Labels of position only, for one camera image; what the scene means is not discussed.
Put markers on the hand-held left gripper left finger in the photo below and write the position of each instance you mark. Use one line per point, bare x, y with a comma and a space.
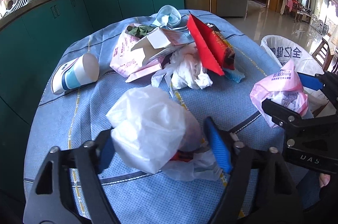
107, 155

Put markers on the bin with white liner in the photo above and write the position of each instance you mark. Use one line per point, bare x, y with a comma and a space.
285, 50

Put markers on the small pink packet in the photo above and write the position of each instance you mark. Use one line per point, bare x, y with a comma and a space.
280, 83

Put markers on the green vegetable leaves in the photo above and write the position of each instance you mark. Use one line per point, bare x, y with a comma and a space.
140, 30

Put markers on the torn white cardboard box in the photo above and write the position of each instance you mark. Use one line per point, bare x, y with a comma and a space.
158, 40

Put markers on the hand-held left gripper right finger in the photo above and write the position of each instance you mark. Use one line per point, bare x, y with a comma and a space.
216, 144

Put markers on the red snack packet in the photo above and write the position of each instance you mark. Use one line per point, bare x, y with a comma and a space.
208, 46

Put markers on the blue waffle cloth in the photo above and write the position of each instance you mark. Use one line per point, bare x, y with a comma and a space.
233, 76

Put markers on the crumpled white tissue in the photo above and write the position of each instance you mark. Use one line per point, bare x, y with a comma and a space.
188, 70

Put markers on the large pink packet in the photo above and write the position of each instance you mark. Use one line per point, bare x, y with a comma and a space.
122, 54

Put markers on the white plastic bag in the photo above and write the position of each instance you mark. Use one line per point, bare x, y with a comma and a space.
148, 123

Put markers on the person's right hand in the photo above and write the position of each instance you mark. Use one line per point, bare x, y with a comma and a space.
324, 180

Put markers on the wooden chair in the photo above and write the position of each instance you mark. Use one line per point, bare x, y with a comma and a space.
326, 54

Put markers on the white low fence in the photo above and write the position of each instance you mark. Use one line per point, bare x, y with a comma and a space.
319, 24

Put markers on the chair with hanging clothes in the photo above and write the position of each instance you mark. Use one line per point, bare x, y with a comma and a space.
287, 3

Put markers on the blue face mask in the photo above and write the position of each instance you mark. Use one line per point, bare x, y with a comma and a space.
167, 15

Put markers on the thin clear plastic bag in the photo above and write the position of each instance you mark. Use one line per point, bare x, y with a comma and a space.
195, 168

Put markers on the striped paper cup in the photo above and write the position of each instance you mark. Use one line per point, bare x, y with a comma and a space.
75, 74

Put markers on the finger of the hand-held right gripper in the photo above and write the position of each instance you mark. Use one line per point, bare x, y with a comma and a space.
310, 81
280, 114

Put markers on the blue tablecloth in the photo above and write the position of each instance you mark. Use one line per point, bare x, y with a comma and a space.
87, 113

